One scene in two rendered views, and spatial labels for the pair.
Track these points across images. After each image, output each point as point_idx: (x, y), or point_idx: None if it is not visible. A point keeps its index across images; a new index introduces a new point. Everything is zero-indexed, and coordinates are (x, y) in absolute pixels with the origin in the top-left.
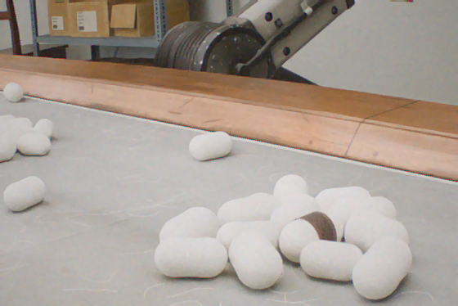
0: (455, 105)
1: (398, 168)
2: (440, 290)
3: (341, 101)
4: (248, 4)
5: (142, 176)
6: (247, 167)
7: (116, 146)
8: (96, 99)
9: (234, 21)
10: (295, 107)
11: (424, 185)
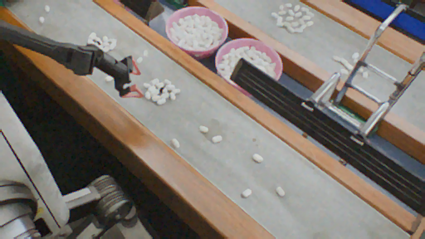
0: (57, 82)
1: None
2: (86, 36)
3: (80, 89)
4: (85, 198)
5: None
6: (103, 75)
7: None
8: (140, 124)
9: (93, 187)
10: (90, 85)
11: None
